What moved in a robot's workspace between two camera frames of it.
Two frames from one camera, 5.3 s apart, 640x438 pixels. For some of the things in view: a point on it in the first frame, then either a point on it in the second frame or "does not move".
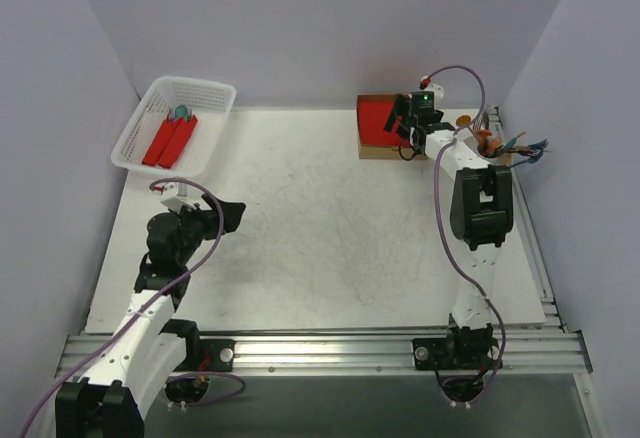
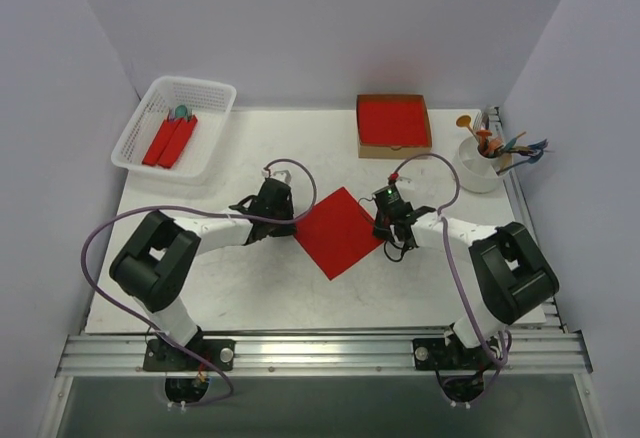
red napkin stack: [373, 118] does not move
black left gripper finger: [231, 215] → [276, 229]
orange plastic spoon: [483, 139] does not move
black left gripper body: [215, 216] → [282, 211]
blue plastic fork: [536, 155] does not move
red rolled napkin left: [160, 141] does not move
